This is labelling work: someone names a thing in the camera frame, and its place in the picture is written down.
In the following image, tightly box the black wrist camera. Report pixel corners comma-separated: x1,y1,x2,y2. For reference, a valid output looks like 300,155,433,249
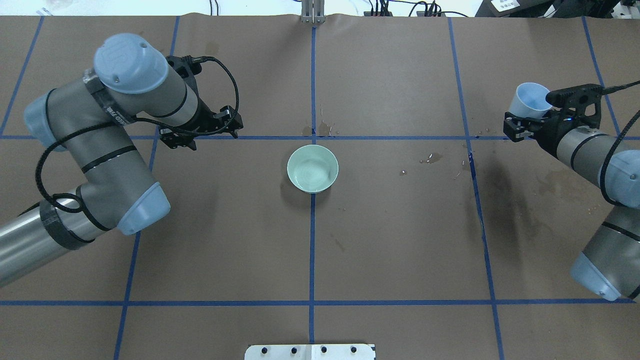
545,83,604,129
165,55,204,92

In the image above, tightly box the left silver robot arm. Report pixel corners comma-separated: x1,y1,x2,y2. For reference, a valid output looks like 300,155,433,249
0,33,243,287

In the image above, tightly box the pale green ceramic bowl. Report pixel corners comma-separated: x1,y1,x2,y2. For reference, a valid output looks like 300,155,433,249
286,145,339,194

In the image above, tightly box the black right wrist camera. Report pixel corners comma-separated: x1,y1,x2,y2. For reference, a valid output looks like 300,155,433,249
545,83,604,129

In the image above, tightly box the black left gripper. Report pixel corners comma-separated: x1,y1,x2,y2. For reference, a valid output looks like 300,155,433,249
158,100,243,151

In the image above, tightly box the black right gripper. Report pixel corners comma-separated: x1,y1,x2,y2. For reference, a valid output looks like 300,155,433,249
503,111,581,158

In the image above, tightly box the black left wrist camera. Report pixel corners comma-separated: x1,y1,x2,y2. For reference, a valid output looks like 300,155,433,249
165,55,204,92

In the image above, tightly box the aluminium frame post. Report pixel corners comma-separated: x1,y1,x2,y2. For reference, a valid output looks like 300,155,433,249
299,0,326,25

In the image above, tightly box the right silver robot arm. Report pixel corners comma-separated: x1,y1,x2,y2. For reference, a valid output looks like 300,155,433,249
503,112,640,302

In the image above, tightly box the light blue plastic cup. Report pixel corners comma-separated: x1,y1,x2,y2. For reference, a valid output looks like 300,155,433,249
508,82,553,119

